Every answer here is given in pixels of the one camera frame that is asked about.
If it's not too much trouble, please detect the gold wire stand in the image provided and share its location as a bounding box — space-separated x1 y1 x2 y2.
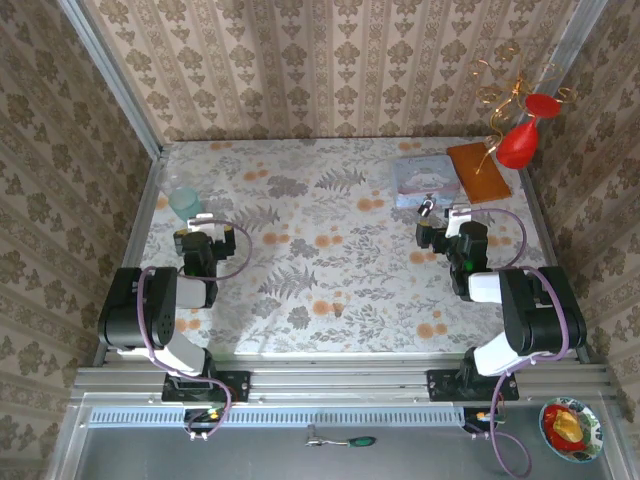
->
469 42 577 176

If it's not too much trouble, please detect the grey slotted cable duct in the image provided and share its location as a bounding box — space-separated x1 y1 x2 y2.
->
88 405 464 429

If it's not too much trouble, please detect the teal translucent cup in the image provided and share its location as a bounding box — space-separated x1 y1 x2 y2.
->
168 187 204 226

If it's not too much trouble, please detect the aluminium profile frame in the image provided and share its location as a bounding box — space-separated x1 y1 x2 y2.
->
47 0 632 480

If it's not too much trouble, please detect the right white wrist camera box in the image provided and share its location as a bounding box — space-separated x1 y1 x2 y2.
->
444 206 474 239

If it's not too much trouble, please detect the floral tablecloth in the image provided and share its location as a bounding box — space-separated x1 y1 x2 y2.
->
119 138 562 358

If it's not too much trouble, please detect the red yellow snack wrapper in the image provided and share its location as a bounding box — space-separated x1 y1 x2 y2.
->
544 405 587 447

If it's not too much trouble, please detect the red wine glass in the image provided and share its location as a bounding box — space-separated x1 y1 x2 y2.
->
495 92 562 170

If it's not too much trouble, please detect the pastel cartoon tin box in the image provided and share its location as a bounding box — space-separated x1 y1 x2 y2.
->
390 154 462 210

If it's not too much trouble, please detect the green-handled ratchet screwdriver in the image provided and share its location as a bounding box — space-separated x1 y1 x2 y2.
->
305 423 378 449

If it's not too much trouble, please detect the patterned ceramic bowl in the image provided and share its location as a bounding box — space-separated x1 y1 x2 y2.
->
538 397 605 466

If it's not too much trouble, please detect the clear plastic cup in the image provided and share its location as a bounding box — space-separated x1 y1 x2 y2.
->
154 167 187 194

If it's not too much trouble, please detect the orange wooden base board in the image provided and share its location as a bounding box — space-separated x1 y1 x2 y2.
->
445 142 513 205

